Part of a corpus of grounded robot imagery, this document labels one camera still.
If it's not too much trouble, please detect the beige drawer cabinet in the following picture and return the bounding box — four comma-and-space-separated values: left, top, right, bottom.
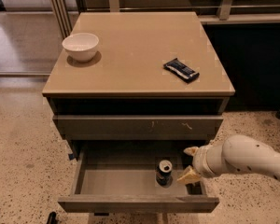
41, 11, 236, 224

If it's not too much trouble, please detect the closed top drawer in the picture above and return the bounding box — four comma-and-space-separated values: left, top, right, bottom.
53, 115, 223, 140

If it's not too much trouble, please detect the open middle drawer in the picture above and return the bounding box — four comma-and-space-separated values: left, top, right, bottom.
58, 141, 219, 214

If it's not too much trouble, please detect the blue pepsi can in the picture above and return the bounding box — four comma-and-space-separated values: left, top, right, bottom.
156, 160, 173, 186

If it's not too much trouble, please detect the dark blue snack bar wrapper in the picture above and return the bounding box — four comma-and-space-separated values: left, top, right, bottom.
163, 58, 200, 83

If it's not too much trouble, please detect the white ceramic bowl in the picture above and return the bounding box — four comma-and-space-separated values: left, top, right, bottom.
62, 33, 99, 63

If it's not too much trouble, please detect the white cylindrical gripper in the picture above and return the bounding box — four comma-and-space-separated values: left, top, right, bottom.
177, 145, 216, 185

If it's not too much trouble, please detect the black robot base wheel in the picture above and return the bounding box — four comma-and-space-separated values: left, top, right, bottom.
47, 212, 57, 224

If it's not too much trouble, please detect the metal railing frame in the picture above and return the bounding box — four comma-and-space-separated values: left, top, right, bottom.
50, 0, 280, 37

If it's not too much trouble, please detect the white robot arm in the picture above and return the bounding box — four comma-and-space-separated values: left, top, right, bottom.
177, 135, 280, 185

